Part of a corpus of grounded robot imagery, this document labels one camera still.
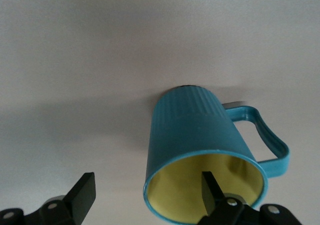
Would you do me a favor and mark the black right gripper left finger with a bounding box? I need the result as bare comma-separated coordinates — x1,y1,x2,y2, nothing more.
0,171,97,225

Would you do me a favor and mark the teal ribbed cup yellow inside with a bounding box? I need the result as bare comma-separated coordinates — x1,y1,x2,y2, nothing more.
142,84,291,222

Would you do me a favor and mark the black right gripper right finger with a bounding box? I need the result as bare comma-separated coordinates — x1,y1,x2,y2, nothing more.
197,171,301,225

